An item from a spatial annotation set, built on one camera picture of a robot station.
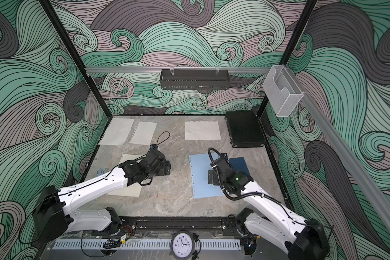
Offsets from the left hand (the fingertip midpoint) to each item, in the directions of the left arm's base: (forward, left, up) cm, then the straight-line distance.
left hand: (164, 165), depth 80 cm
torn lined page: (+30, +20, -12) cm, 38 cm away
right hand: (-4, -27, -3) cm, 27 cm away
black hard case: (+38, -53, -16) cm, 67 cm away
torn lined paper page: (+32, +38, -12) cm, 51 cm away
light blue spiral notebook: (+8, -19, -14) cm, 25 cm away
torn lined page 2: (+35, -21, -15) cm, 44 cm away
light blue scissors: (+2, +39, -12) cm, 41 cm away
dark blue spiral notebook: (+8, -43, -14) cm, 46 cm away
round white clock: (-32, -10, -10) cm, 35 cm away
